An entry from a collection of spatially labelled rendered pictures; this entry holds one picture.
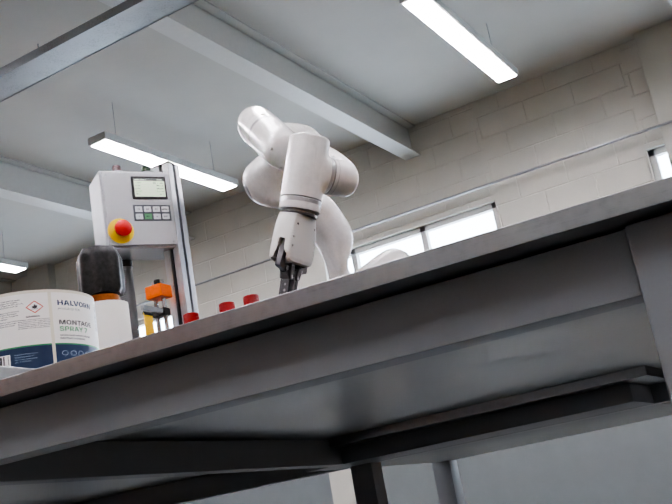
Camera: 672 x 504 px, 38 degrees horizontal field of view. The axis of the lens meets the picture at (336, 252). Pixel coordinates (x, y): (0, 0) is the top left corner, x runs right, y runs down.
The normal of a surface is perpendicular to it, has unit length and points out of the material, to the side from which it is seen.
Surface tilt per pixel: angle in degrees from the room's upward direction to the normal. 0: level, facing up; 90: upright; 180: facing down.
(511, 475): 90
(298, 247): 113
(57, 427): 90
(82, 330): 90
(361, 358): 90
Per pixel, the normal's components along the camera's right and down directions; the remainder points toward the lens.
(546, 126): -0.51, -0.15
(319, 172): 0.58, 0.00
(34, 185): 0.84, -0.29
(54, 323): 0.55, -0.32
